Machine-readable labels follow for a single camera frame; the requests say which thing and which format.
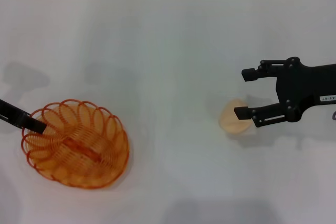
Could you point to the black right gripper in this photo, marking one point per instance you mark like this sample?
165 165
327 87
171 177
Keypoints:
302 85

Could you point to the pale steamed bun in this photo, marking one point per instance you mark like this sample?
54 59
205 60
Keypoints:
228 121

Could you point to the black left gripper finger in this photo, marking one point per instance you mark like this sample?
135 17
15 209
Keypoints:
18 115

